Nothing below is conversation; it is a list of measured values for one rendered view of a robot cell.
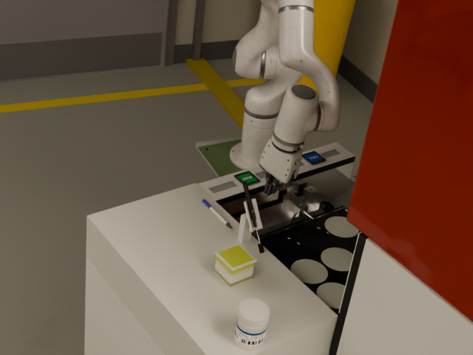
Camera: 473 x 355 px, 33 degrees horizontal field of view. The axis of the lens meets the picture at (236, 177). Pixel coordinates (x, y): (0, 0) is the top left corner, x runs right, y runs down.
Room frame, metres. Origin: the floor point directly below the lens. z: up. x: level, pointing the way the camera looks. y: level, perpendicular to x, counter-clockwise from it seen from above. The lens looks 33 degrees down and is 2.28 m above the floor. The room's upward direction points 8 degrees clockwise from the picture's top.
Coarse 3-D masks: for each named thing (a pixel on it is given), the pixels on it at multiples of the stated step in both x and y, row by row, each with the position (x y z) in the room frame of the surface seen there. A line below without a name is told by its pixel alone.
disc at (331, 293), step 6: (330, 282) 1.65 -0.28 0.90; (318, 288) 1.62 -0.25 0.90; (324, 288) 1.63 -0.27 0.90; (330, 288) 1.63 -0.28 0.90; (336, 288) 1.63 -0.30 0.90; (342, 288) 1.64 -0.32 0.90; (318, 294) 1.60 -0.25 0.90; (324, 294) 1.60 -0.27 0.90; (330, 294) 1.60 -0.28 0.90; (336, 294) 1.61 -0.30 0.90; (342, 294) 1.61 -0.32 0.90; (324, 300) 1.58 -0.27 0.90; (330, 300) 1.58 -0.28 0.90; (336, 300) 1.59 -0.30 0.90; (330, 306) 1.56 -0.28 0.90; (336, 306) 1.56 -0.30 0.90
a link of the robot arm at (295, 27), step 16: (288, 16) 1.90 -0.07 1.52; (304, 16) 1.90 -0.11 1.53; (288, 32) 1.87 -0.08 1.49; (304, 32) 1.87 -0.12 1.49; (288, 48) 1.85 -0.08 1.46; (304, 48) 1.85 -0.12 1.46; (288, 64) 1.84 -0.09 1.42; (304, 64) 1.84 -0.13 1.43; (320, 64) 1.84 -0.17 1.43; (320, 80) 1.84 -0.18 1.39; (320, 96) 1.84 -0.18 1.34; (336, 96) 1.81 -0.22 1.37; (336, 112) 1.79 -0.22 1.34; (320, 128) 1.76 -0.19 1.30
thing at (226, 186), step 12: (336, 144) 2.27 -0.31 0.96; (324, 156) 2.19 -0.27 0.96; (336, 156) 2.20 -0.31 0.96; (348, 156) 2.21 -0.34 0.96; (252, 168) 2.06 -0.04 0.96; (300, 168) 2.10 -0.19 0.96; (312, 168) 2.11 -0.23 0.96; (216, 180) 1.97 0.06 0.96; (228, 180) 1.98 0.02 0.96; (264, 180) 2.00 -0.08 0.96; (216, 192) 1.91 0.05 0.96; (228, 192) 1.91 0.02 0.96; (240, 192) 1.92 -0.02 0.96
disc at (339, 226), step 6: (336, 216) 1.96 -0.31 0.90; (330, 222) 1.92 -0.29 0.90; (336, 222) 1.93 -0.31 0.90; (342, 222) 1.93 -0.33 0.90; (348, 222) 1.94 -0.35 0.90; (330, 228) 1.89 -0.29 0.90; (336, 228) 1.90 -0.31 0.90; (342, 228) 1.90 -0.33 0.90; (348, 228) 1.91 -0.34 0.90; (354, 228) 1.91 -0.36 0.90; (336, 234) 1.87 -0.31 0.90; (342, 234) 1.87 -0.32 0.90; (348, 234) 1.88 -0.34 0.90; (354, 234) 1.88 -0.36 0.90
